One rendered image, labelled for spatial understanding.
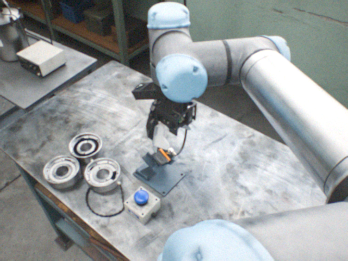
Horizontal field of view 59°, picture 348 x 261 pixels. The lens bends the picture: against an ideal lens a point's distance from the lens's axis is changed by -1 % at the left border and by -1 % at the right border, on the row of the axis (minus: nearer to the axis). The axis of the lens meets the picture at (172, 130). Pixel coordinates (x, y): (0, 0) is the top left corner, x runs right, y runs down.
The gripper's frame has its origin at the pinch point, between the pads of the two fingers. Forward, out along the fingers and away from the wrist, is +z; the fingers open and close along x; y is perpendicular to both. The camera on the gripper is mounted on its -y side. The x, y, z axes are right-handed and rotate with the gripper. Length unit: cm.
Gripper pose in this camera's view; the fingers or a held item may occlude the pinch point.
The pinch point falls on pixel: (163, 138)
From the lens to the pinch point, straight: 81.4
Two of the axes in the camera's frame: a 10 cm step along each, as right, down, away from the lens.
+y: 7.6, 4.7, -4.5
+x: 6.5, -5.5, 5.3
